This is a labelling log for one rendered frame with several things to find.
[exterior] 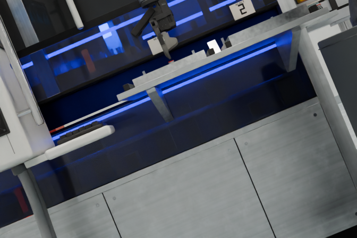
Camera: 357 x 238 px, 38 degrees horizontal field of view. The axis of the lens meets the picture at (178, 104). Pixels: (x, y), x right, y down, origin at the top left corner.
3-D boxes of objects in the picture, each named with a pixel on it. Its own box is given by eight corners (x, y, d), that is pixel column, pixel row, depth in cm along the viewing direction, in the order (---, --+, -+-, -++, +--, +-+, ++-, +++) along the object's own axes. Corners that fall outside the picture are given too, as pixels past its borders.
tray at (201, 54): (145, 90, 209) (141, 82, 209) (205, 65, 208) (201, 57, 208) (136, 89, 175) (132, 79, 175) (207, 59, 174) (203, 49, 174)
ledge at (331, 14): (299, 31, 213) (297, 27, 213) (329, 19, 213) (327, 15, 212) (307, 27, 199) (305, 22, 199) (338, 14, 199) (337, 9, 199)
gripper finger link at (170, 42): (182, 51, 176) (171, 27, 177) (166, 58, 177) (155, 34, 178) (183, 53, 180) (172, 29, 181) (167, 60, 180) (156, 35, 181)
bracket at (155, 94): (167, 122, 201) (153, 91, 201) (173, 119, 201) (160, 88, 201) (161, 128, 167) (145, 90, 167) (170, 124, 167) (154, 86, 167)
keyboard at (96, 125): (72, 141, 191) (69, 135, 191) (108, 126, 193) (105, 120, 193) (58, 145, 151) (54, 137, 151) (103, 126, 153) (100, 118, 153)
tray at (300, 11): (226, 54, 196) (222, 46, 196) (290, 27, 195) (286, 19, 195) (232, 46, 162) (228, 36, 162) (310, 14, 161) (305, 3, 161)
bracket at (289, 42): (287, 72, 199) (274, 41, 199) (294, 69, 199) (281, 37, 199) (306, 67, 165) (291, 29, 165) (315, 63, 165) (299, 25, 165)
